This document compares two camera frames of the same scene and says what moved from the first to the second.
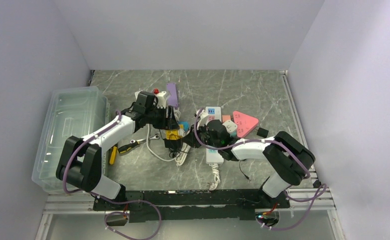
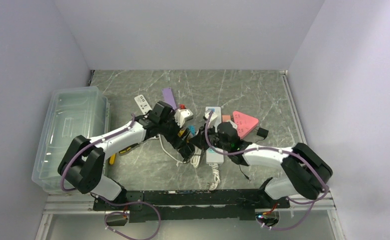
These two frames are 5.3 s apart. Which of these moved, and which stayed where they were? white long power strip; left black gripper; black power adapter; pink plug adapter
Moved: left black gripper
Stayed: white long power strip; pink plug adapter; black power adapter
